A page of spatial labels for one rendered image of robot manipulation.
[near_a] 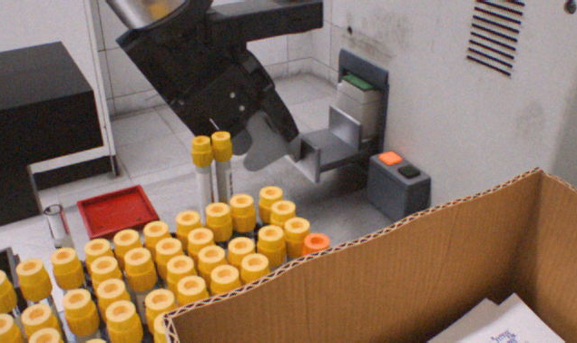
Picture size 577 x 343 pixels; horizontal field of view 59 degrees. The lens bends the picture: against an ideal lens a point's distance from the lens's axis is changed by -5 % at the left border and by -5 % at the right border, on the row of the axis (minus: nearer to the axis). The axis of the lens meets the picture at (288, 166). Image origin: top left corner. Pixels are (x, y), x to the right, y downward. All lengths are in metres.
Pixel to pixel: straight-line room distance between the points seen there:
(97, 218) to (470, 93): 0.37
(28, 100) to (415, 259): 0.48
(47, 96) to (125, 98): 2.24
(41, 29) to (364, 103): 1.65
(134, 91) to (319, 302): 2.65
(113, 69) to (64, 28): 0.79
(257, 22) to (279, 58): 2.71
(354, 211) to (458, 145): 0.13
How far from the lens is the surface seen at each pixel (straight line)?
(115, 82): 2.84
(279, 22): 0.45
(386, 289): 0.30
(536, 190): 0.35
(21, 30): 2.06
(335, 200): 0.55
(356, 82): 0.55
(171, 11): 0.40
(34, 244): 0.54
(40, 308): 0.29
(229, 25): 0.44
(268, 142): 0.50
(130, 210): 0.55
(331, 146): 0.56
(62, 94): 0.65
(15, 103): 0.65
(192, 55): 0.44
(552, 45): 0.39
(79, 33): 2.08
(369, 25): 0.53
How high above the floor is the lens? 1.19
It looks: 31 degrees down
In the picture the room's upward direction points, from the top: straight up
